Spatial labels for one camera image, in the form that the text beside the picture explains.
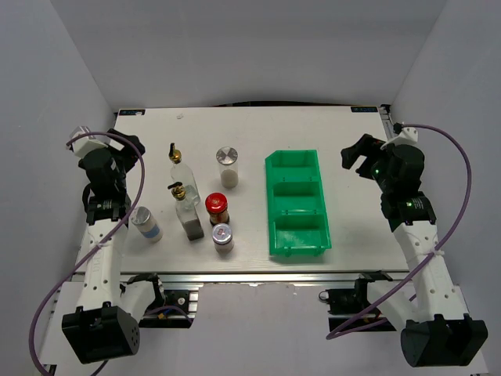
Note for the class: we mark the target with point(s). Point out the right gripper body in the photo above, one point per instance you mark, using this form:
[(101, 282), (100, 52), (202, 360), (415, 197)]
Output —
[(380, 159)]

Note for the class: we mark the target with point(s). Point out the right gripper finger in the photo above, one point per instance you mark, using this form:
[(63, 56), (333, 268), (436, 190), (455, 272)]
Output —
[(365, 169), (366, 146)]

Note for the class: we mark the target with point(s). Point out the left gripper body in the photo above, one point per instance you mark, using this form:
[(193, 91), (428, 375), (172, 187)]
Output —
[(127, 157)]

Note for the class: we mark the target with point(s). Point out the clear oil bottle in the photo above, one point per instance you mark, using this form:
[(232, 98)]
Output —
[(181, 172)]

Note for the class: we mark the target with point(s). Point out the dark sauce glass bottle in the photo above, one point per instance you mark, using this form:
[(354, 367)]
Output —
[(186, 212)]

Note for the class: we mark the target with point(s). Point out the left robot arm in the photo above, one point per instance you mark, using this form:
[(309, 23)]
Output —
[(105, 323)]

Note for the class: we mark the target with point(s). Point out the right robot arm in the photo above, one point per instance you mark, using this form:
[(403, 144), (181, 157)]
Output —
[(435, 328)]

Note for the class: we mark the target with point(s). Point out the left table logo sticker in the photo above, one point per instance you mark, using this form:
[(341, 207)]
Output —
[(131, 112)]

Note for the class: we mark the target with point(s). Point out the table logo sticker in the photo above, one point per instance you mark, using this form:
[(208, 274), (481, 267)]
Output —
[(363, 109), (131, 112)]

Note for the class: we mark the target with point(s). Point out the right table logo sticker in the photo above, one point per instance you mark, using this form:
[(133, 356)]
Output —
[(363, 109)]

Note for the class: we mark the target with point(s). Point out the blue label white jar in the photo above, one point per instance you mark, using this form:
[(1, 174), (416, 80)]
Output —
[(143, 219)]

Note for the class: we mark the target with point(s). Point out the green divided bin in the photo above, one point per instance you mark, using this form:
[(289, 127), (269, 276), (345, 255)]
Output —
[(297, 216)]

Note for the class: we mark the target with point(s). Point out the silver lid spice jar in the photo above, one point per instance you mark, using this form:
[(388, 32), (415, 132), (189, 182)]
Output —
[(227, 158)]

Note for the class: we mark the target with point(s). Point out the red lid sauce jar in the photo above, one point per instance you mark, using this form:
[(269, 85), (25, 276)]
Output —
[(216, 205)]

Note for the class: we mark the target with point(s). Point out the small silver lid jar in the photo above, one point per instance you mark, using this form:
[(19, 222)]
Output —
[(222, 238)]

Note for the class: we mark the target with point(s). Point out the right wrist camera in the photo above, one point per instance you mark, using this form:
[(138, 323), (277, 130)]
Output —
[(404, 135)]

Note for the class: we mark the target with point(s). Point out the right aluminium rail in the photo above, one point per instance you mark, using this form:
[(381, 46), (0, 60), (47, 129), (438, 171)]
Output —
[(388, 124)]

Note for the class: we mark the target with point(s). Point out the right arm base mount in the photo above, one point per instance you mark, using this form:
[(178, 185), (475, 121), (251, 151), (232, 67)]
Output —
[(342, 305)]

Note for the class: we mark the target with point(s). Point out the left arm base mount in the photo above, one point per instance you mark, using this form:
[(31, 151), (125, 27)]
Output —
[(181, 311)]

